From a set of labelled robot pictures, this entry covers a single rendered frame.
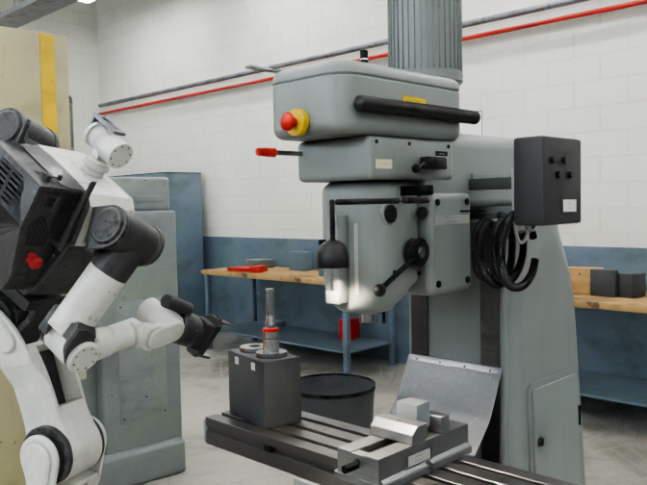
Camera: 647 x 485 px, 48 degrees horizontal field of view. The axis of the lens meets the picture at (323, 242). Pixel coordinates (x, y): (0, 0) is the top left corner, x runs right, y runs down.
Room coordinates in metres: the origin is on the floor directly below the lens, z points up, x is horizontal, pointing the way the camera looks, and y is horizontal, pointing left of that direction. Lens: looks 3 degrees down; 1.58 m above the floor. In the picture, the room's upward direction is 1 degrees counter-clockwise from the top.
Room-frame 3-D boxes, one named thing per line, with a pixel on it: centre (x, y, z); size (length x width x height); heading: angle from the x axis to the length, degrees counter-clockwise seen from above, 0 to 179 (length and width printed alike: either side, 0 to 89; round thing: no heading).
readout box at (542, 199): (1.78, -0.56, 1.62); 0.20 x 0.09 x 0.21; 135
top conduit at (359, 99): (1.72, -0.24, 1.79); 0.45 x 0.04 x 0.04; 135
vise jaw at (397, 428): (1.66, -0.17, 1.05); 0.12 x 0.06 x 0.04; 46
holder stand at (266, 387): (2.09, 0.18, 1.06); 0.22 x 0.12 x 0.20; 34
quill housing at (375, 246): (1.80, -0.11, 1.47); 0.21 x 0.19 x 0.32; 45
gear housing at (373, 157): (1.83, -0.14, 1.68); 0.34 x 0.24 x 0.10; 135
